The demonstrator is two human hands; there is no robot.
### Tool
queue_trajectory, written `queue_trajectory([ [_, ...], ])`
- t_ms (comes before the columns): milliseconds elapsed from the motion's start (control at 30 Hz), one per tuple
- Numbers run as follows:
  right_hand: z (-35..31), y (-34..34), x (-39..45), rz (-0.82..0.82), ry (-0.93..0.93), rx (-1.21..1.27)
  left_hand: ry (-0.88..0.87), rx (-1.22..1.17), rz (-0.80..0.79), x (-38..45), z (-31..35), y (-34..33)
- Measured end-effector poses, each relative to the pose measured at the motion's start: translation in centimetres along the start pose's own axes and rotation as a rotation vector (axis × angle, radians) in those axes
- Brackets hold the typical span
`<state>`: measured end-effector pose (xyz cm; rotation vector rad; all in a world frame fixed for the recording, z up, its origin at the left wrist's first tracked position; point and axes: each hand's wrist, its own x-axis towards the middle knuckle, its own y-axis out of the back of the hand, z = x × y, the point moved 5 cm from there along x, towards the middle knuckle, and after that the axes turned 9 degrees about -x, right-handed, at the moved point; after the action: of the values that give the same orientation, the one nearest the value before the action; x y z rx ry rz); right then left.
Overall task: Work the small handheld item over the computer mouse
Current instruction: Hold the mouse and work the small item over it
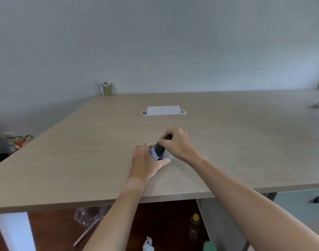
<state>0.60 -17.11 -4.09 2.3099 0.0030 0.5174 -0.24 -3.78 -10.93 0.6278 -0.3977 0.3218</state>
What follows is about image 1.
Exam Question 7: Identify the person's right hand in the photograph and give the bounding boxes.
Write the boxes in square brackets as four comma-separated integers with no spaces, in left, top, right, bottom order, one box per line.
[158,128,205,163]

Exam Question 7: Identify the person's left hand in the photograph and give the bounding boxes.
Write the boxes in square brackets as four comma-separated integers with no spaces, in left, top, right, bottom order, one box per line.
[128,143,171,184]

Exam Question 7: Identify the black and grey handheld device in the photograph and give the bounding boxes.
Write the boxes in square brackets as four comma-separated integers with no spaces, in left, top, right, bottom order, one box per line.
[150,134,173,161]

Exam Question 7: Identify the person's left forearm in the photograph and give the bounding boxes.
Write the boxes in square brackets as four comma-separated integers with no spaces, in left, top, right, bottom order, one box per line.
[82,177,147,251]

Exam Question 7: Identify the person's right forearm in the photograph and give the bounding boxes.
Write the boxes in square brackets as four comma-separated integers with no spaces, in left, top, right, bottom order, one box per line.
[192,156,319,251]

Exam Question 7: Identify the yellow capped plastic bottle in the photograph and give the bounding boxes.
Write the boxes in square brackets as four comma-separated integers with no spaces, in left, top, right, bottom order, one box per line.
[189,214,201,242]

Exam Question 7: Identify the crumpled white tissue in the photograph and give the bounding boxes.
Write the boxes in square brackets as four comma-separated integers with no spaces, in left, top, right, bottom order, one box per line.
[143,236,154,251]

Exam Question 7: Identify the clear plastic bag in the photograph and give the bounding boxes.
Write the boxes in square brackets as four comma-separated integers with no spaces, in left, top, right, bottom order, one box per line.
[74,206,110,228]

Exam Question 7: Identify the grey drawer cabinet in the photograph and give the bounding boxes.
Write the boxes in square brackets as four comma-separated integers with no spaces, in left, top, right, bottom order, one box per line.
[274,188,319,243]

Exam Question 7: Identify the pile of clutter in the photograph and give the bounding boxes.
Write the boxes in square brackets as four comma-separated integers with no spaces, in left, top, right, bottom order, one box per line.
[0,132,34,156]

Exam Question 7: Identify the white table leg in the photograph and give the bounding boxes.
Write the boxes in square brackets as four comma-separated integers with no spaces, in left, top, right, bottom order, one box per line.
[0,212,36,251]

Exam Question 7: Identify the white desk cable outlet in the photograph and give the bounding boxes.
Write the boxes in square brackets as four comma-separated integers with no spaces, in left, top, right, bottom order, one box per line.
[140,106,187,116]

